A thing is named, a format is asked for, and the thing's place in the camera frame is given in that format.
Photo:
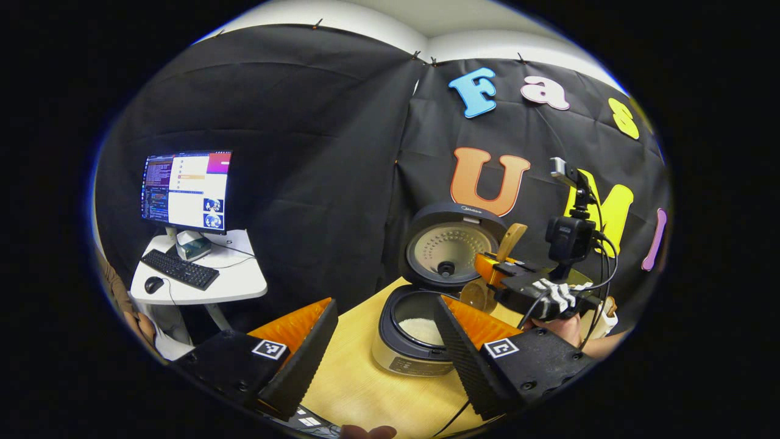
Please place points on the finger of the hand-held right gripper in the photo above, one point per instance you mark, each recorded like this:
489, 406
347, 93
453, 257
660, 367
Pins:
490, 271
515, 263

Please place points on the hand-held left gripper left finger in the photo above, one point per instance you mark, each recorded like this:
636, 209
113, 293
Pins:
308, 366

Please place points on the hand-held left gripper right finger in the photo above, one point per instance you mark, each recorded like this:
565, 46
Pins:
466, 360

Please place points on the wooden spoon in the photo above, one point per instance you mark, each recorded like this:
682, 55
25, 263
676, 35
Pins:
512, 238

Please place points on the grey rice cooker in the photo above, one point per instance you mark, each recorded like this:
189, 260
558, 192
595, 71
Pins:
451, 244

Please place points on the white rice heap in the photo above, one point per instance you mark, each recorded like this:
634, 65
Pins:
420, 329

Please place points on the brown bread slice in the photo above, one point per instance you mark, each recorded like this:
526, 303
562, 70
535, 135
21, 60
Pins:
609, 305

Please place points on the white toaster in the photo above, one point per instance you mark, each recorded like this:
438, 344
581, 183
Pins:
609, 326

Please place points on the white side table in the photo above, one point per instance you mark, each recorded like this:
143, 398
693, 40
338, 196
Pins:
237, 280

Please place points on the black keyboard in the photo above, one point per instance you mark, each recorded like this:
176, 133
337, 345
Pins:
180, 270

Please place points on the white monitor stand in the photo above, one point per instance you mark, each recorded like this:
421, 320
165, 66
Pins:
194, 246

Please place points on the black computer mouse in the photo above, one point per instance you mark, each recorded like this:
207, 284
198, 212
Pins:
154, 285

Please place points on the black backdrop cloth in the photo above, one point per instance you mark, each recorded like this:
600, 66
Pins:
317, 152

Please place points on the computer monitor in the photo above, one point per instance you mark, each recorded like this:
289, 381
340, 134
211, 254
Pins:
189, 189

